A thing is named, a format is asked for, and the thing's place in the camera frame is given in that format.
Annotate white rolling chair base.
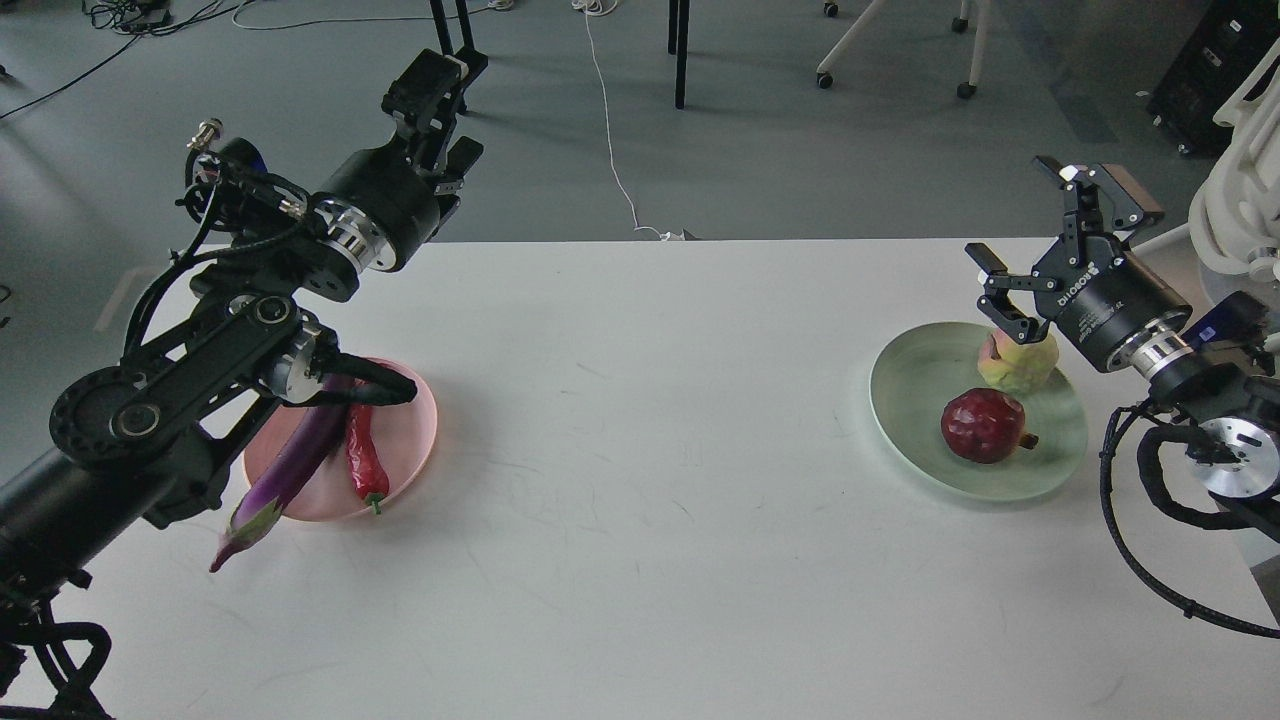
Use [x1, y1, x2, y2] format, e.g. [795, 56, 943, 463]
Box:
[815, 1, 991, 100]

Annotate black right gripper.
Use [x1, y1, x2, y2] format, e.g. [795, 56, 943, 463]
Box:
[964, 155, 1190, 373]

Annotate black table legs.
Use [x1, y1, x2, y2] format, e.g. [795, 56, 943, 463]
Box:
[428, 1, 691, 110]

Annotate white floor cable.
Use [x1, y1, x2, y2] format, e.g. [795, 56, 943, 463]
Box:
[573, 0, 691, 242]

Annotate red pomegranate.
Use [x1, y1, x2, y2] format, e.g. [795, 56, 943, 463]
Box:
[940, 388, 1041, 464]

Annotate pink plate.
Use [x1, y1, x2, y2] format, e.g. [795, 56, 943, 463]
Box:
[239, 356, 438, 521]

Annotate white office chair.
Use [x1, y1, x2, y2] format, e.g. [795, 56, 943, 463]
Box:
[1137, 44, 1279, 309]

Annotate black equipment case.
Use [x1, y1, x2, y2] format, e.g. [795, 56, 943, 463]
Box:
[1147, 1, 1277, 158]

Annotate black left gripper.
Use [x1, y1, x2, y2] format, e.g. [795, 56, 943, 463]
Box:
[314, 47, 489, 273]

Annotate red chili pepper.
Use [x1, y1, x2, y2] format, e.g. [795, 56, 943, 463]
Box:
[346, 404, 390, 515]

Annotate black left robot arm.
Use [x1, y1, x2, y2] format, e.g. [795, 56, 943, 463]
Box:
[3, 46, 489, 719]

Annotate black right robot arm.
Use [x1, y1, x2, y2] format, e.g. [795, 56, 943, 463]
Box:
[966, 155, 1279, 638]

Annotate green plate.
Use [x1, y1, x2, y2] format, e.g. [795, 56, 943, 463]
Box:
[869, 322, 1088, 503]

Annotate black floor cables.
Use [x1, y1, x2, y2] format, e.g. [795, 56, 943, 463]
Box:
[0, 0, 241, 120]

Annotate purple eggplant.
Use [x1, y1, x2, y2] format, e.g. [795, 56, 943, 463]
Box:
[209, 397, 349, 573]

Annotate yellow green peach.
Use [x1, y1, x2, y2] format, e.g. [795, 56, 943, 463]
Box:
[975, 328, 1060, 395]

